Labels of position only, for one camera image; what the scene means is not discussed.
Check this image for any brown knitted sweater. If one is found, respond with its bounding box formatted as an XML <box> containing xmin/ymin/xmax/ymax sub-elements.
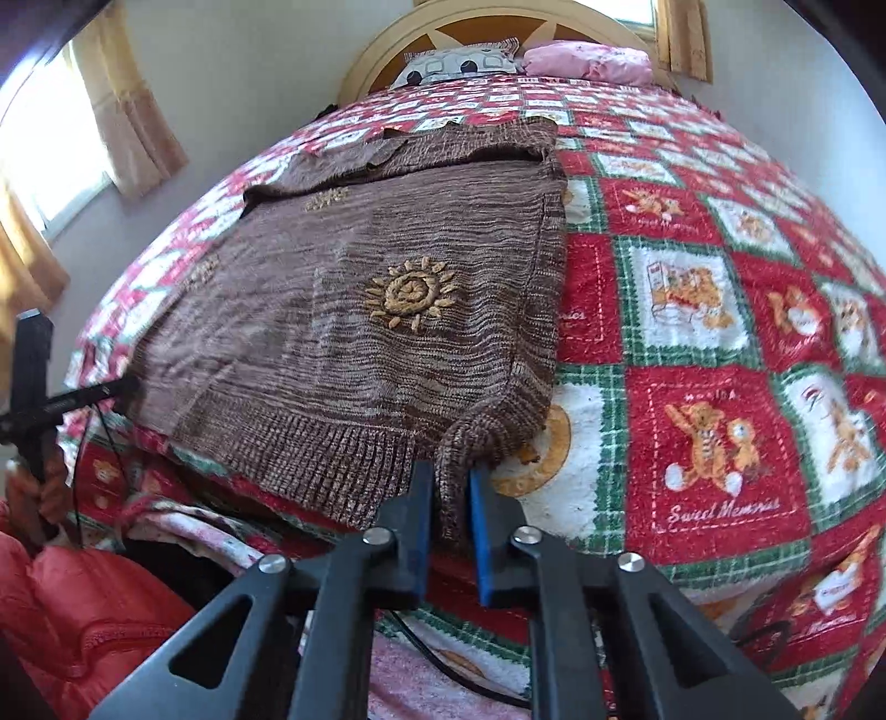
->
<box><xmin>128</xmin><ymin>117</ymin><xmax>566</xmax><ymax>543</ymax></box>

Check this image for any red clothing of person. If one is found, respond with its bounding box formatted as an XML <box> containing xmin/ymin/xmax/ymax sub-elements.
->
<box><xmin>2</xmin><ymin>522</ymin><xmax>194</xmax><ymax>718</ymax></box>

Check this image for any left hand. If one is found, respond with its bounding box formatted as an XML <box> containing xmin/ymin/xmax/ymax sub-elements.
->
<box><xmin>4</xmin><ymin>445</ymin><xmax>72</xmax><ymax>548</ymax></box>

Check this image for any left window near curtain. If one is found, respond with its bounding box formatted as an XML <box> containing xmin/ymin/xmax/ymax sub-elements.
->
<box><xmin>0</xmin><ymin>184</ymin><xmax>69</xmax><ymax>335</ymax></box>

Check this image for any red checkered bed quilt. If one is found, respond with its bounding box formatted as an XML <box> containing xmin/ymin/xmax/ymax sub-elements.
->
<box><xmin>68</xmin><ymin>76</ymin><xmax>884</xmax><ymax>718</ymax></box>

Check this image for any left window yellow curtain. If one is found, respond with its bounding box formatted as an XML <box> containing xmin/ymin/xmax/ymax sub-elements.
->
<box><xmin>69</xmin><ymin>2</ymin><xmax>188</xmax><ymax>201</ymax></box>

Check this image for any black item beside bed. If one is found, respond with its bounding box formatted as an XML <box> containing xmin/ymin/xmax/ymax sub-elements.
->
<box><xmin>314</xmin><ymin>104</ymin><xmax>339</xmax><ymax>120</ymax></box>

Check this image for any pink pillow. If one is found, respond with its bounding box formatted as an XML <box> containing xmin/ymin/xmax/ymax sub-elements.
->
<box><xmin>523</xmin><ymin>40</ymin><xmax>655</xmax><ymax>87</ymax></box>

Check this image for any grey patterned pillow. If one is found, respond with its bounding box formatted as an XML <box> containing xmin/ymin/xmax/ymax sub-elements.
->
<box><xmin>390</xmin><ymin>38</ymin><xmax>521</xmax><ymax>89</ymax></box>

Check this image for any yellow wooden headboard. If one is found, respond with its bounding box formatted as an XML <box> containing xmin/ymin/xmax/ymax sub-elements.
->
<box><xmin>338</xmin><ymin>2</ymin><xmax>652</xmax><ymax>106</ymax></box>

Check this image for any back window right curtain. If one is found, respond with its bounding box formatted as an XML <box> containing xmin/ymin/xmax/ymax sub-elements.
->
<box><xmin>656</xmin><ymin>0</ymin><xmax>713</xmax><ymax>84</ymax></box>

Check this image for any back window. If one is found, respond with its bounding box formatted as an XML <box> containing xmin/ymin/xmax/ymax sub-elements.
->
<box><xmin>578</xmin><ymin>0</ymin><xmax>658</xmax><ymax>39</ymax></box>

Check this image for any black cable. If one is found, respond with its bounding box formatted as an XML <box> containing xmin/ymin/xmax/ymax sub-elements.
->
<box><xmin>385</xmin><ymin>610</ymin><xmax>535</xmax><ymax>711</ymax></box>

